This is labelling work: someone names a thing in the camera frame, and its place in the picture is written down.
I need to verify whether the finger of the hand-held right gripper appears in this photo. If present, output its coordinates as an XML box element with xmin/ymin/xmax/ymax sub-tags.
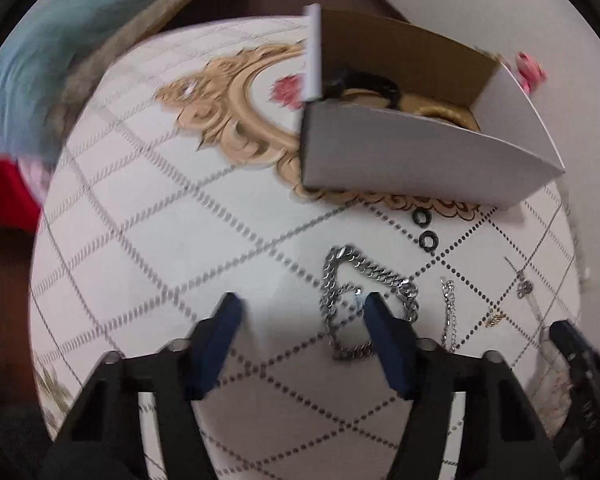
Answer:
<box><xmin>549</xmin><ymin>320</ymin><xmax>600</xmax><ymax>443</ymax></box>

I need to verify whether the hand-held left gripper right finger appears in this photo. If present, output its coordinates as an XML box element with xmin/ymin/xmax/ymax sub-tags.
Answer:
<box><xmin>363</xmin><ymin>292</ymin><xmax>564</xmax><ymax>480</ymax></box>

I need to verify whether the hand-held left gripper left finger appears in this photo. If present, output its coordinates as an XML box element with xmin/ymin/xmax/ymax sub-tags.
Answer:
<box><xmin>55</xmin><ymin>292</ymin><xmax>244</xmax><ymax>480</ymax></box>

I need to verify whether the chunky silver chain necklace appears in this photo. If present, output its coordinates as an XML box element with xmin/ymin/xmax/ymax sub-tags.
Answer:
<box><xmin>319</xmin><ymin>244</ymin><xmax>422</xmax><ymax>362</ymax></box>

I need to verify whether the cardboard box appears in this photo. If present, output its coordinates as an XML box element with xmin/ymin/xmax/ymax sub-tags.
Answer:
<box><xmin>299</xmin><ymin>3</ymin><xmax>566</xmax><ymax>212</ymax></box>

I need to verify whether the white patterned tablecloth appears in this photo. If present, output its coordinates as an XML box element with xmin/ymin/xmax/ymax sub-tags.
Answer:
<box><xmin>29</xmin><ymin>15</ymin><xmax>588</xmax><ymax>480</ymax></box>

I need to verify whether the gold bangle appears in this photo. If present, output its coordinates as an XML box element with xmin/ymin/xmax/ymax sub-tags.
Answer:
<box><xmin>402</xmin><ymin>102</ymin><xmax>481</xmax><ymax>132</ymax></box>

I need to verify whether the red cloth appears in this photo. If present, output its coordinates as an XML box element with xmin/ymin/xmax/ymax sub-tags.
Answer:
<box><xmin>0</xmin><ymin>156</ymin><xmax>43</xmax><ymax>233</ymax></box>

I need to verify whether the pink hair clip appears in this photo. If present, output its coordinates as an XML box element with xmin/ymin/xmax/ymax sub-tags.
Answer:
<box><xmin>514</xmin><ymin>51</ymin><xmax>548</xmax><ymax>94</ymax></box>

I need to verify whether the light blue cloth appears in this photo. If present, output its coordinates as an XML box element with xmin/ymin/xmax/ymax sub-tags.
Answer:
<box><xmin>0</xmin><ymin>0</ymin><xmax>208</xmax><ymax>161</ymax></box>

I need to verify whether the thin silver chain bracelet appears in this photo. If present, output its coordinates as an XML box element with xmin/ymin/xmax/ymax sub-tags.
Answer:
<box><xmin>438</xmin><ymin>277</ymin><xmax>459</xmax><ymax>354</ymax></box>

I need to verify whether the thin silver pendant necklace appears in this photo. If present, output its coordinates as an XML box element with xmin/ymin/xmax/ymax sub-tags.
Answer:
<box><xmin>503</xmin><ymin>256</ymin><xmax>548</xmax><ymax>321</ymax></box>

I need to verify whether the gold leaf pendant necklace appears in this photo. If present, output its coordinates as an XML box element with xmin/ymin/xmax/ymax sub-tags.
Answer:
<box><xmin>484</xmin><ymin>280</ymin><xmax>511</xmax><ymax>330</ymax></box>

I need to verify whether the black beaded bracelet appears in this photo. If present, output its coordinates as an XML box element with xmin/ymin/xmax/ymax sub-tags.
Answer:
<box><xmin>324</xmin><ymin>67</ymin><xmax>402</xmax><ymax>109</ymax></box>

